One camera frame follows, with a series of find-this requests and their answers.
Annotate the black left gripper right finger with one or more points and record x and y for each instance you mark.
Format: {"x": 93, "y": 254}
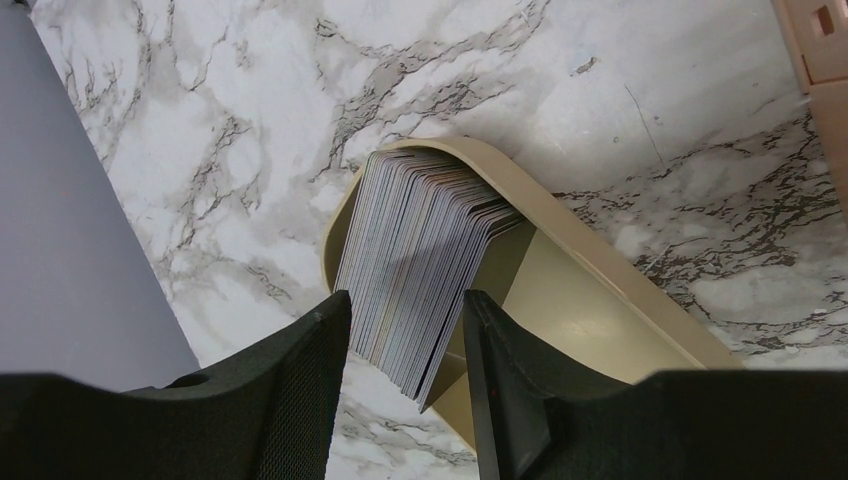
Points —
{"x": 539, "y": 414}

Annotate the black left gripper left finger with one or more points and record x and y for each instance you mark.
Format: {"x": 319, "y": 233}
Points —
{"x": 266, "y": 412}

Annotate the stack of cards in tray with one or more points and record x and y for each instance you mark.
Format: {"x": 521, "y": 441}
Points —
{"x": 420, "y": 226}

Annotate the beige oval tray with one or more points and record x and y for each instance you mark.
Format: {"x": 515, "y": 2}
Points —
{"x": 565, "y": 284}

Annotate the orange desk file organizer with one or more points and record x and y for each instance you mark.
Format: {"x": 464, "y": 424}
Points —
{"x": 815, "y": 34}

